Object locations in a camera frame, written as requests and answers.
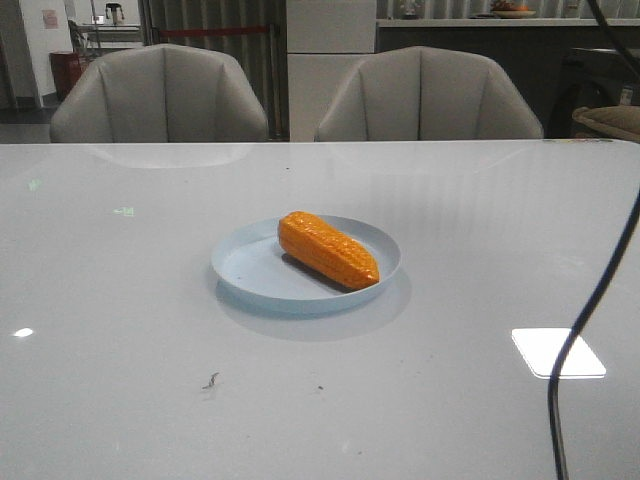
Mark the dark grey counter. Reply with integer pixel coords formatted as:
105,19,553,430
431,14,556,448
376,18,639,138

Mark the tan cushion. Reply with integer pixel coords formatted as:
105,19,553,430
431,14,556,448
572,105,639,143

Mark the fruit bowl on counter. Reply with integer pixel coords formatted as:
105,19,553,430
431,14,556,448
490,0,536,19

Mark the red barrier belt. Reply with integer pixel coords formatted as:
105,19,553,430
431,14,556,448
155,24,273,38

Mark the left grey upholstered chair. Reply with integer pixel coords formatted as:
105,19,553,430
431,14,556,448
50,44,269,143

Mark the grey upholstered chair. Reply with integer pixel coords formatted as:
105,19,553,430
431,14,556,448
50,44,269,143
315,46,544,142

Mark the red bin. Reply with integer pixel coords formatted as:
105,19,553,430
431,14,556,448
49,51,84,101

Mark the right grey upholstered chair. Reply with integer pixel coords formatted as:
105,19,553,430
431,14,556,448
315,46,544,142

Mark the orange plastic corn cob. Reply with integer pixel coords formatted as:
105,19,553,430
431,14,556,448
278,211,380,290

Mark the light blue round plate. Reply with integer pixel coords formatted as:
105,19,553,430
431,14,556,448
211,215,401,316

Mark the white cabinet with drawers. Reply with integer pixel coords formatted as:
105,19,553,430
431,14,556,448
286,1,377,142

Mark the black cable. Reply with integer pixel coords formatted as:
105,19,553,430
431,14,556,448
547,0,640,480

